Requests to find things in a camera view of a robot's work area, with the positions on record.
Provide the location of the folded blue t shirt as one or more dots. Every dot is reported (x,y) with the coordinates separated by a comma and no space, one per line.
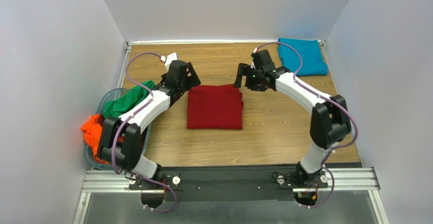
(313,62)

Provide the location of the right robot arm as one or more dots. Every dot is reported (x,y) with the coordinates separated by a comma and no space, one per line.
(329,124)

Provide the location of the orange t shirt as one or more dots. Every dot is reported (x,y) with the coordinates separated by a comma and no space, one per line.
(92,131)

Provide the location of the dark red t shirt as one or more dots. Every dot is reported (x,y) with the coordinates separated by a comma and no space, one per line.
(215,107)

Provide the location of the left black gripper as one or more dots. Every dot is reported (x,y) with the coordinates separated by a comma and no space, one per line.
(187,81)

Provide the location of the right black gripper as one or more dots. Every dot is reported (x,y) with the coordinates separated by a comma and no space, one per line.
(249,75)

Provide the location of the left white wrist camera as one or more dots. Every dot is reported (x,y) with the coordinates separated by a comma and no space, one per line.
(168,60)

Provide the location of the aluminium rail frame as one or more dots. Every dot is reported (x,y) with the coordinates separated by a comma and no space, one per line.
(353,198)

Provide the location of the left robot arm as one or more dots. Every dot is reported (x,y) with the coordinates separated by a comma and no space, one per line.
(121,138)

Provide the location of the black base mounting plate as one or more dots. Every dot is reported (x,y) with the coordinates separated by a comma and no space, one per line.
(232,183)

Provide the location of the green t shirt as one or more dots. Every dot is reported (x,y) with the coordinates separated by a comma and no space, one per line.
(125,103)

